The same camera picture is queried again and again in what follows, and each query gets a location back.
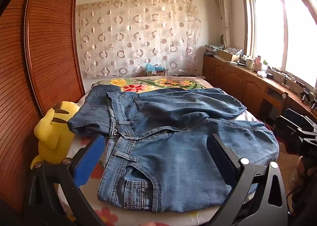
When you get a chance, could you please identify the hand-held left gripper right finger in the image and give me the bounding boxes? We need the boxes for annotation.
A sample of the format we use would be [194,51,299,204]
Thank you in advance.
[207,134,289,226]

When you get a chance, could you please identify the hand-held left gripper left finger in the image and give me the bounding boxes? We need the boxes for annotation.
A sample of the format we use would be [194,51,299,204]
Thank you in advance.
[23,134,107,226]

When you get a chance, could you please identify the blue denim pants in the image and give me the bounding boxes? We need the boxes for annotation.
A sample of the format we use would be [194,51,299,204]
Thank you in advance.
[67,84,280,214]

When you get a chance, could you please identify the person's right hand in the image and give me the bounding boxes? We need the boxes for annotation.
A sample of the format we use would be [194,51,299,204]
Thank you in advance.
[289,155,317,192]

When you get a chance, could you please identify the yellow plush toy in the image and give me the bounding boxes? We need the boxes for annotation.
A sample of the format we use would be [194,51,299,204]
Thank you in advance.
[30,101,80,169]

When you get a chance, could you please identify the strawberry print bedsheet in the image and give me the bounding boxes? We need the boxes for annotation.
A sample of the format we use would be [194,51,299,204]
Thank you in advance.
[56,77,275,226]

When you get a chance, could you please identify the pink bottle on counter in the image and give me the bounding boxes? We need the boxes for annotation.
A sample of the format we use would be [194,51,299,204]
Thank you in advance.
[254,55,263,71]

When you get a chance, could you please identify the wooden sideboard cabinet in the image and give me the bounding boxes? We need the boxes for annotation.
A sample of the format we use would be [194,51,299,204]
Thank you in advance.
[202,54,317,127]

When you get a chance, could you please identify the floral patterned box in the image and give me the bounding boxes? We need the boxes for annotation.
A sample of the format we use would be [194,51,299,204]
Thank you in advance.
[224,47,243,55]

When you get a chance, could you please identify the open cardboard box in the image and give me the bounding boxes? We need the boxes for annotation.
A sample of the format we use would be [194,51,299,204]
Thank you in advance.
[217,49,239,62]

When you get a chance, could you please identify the floral blanket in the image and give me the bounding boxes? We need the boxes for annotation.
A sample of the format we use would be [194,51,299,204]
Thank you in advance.
[110,77,206,92]

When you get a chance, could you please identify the window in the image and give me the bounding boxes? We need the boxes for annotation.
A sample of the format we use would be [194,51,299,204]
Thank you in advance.
[240,0,317,88]

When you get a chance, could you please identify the blue plastic bag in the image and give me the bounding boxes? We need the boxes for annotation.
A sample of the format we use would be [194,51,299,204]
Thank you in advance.
[146,63,165,73]

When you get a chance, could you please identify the stack of papers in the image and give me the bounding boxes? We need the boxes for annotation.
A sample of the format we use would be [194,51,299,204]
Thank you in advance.
[204,44,219,58]

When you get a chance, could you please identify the beige window curtain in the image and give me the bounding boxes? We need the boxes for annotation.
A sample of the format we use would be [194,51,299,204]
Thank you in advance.
[215,0,233,49]

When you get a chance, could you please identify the circle-patterned sheer curtain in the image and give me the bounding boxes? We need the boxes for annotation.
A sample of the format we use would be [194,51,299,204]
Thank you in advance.
[76,0,201,78]

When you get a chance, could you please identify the cables on sideboard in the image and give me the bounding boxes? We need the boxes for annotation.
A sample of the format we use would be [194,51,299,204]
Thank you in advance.
[271,67,301,90]

